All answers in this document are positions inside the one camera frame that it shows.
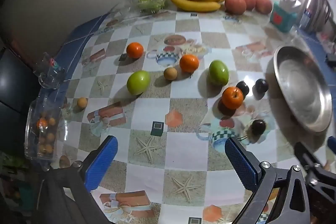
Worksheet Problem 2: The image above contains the orange tangerine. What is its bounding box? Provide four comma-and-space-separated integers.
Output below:
179, 54, 200, 73
126, 42, 144, 59
222, 87, 244, 110

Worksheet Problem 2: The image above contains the clear clamshell box with fruit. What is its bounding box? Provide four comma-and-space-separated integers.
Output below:
24, 98, 69, 161

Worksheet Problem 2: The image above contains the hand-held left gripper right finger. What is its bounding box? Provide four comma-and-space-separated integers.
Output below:
225, 136, 312, 224

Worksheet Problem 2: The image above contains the dark plum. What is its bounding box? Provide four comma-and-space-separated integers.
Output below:
253, 79, 269, 98
249, 119, 267, 136
236, 81, 250, 97

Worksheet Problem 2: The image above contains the dark glossy furniture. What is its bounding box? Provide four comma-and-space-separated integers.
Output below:
0, 47, 42, 119

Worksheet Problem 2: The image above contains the clear plastic container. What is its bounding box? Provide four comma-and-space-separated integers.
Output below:
33, 52, 66, 89

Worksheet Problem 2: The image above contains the stainless steel bowl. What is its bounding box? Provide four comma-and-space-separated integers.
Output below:
273, 46, 333, 133

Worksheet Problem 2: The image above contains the stainless steel kettle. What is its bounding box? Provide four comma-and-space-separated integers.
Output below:
297, 0, 332, 33

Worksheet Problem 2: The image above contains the green oval fruit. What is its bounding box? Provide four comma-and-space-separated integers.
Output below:
209, 60, 230, 86
126, 70, 151, 96

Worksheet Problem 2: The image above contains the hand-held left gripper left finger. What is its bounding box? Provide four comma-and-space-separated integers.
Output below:
34, 135, 119, 224

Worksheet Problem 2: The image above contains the teal plastic container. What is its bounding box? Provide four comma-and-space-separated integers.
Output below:
270, 2, 298, 33

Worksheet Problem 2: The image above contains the black power adapter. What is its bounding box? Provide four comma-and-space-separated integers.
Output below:
325, 52, 336, 68

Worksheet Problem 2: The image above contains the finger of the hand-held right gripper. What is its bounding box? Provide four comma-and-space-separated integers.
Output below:
294, 142, 336, 195
327, 136, 336, 155

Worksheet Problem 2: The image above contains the checkered patterned tablecloth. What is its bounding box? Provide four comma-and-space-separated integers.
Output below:
34, 7, 336, 224

